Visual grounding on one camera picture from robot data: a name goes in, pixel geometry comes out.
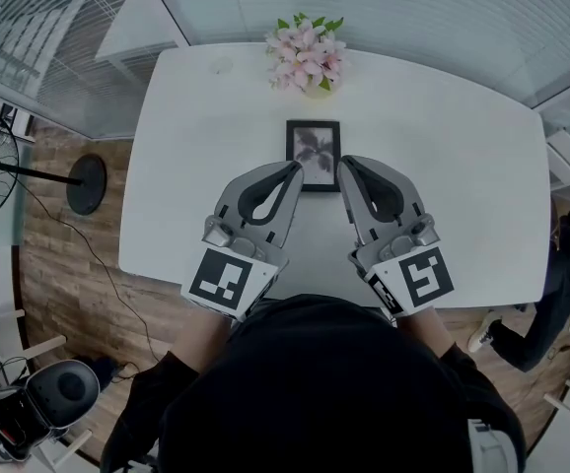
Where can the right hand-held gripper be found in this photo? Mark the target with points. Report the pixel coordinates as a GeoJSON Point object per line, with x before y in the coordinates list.
{"type": "Point", "coordinates": [423, 279]}

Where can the person's black shirt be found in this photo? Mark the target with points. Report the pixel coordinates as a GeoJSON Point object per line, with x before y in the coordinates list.
{"type": "Point", "coordinates": [324, 392]}

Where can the black standing fan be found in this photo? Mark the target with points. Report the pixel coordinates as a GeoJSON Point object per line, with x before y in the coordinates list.
{"type": "Point", "coordinates": [87, 185]}

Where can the grey round-shelled device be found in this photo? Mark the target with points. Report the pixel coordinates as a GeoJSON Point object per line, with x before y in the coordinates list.
{"type": "Point", "coordinates": [65, 387]}

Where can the black picture frame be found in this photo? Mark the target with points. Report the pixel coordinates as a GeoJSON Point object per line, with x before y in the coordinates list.
{"type": "Point", "coordinates": [314, 146]}

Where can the person's left forearm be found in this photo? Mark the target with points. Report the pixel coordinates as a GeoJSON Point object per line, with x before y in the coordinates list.
{"type": "Point", "coordinates": [201, 343]}

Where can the black bag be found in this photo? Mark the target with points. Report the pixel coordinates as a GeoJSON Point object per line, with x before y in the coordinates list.
{"type": "Point", "coordinates": [100, 367]}

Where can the white ledge with dark cards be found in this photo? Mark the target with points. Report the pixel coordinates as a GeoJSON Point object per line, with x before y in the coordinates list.
{"type": "Point", "coordinates": [23, 126]}

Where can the pink flower bouquet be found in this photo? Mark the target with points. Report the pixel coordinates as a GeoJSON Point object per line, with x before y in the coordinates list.
{"type": "Point", "coordinates": [305, 57]}

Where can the glass partition with blinds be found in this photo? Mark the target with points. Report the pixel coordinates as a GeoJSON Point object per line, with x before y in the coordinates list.
{"type": "Point", "coordinates": [43, 42]}

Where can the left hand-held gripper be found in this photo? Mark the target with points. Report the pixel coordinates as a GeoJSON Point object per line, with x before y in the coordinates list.
{"type": "Point", "coordinates": [221, 284]}

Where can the person's right forearm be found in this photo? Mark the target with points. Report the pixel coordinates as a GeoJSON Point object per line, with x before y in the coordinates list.
{"type": "Point", "coordinates": [425, 333]}

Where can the grey body-worn pack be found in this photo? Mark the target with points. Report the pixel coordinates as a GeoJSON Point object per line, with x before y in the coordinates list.
{"type": "Point", "coordinates": [489, 449]}

